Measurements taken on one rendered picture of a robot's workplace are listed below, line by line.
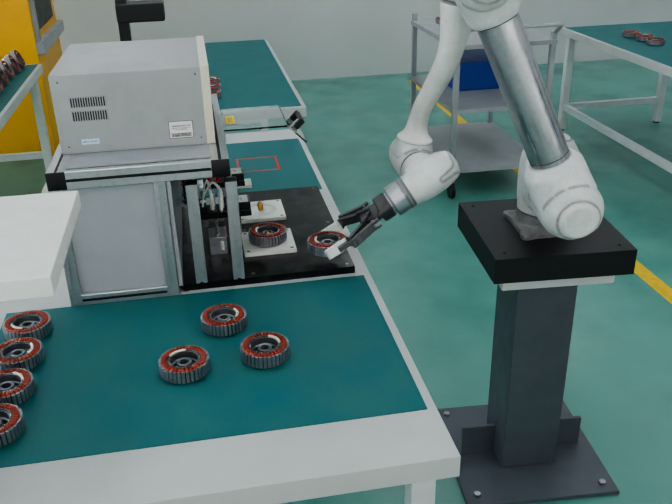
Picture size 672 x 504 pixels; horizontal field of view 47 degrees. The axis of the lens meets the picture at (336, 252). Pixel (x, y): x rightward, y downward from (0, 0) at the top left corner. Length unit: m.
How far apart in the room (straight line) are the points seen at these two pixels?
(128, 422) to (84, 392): 0.16
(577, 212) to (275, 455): 0.93
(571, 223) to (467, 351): 1.34
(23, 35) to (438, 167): 4.05
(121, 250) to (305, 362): 0.59
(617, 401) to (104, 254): 1.90
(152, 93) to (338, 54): 5.70
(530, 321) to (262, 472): 1.10
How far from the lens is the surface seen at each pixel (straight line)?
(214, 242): 2.22
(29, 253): 1.32
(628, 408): 3.00
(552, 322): 2.35
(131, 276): 2.08
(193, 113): 2.04
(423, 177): 2.08
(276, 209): 2.48
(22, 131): 5.87
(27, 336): 1.97
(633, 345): 3.37
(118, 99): 2.04
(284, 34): 7.54
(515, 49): 1.84
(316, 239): 2.13
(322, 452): 1.51
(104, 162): 2.00
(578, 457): 2.71
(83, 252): 2.06
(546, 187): 1.94
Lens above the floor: 1.73
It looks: 26 degrees down
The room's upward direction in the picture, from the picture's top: 1 degrees counter-clockwise
